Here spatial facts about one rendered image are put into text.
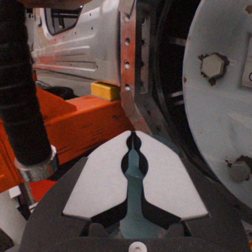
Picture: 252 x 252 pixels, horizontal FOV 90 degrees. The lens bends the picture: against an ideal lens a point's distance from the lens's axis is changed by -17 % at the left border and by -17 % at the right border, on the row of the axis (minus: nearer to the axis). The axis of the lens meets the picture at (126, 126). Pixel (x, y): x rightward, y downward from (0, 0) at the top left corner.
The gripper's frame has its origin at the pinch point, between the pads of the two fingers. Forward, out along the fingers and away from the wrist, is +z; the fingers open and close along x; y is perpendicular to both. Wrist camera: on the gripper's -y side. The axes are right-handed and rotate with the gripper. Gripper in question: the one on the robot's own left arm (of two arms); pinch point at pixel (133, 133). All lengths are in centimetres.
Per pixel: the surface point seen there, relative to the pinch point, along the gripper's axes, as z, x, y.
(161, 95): 23.9, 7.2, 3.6
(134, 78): 18.5, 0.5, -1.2
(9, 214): 27, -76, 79
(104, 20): 41.6, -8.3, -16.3
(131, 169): 1.4, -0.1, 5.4
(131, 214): 0.7, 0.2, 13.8
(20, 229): 20, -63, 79
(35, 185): 34, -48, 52
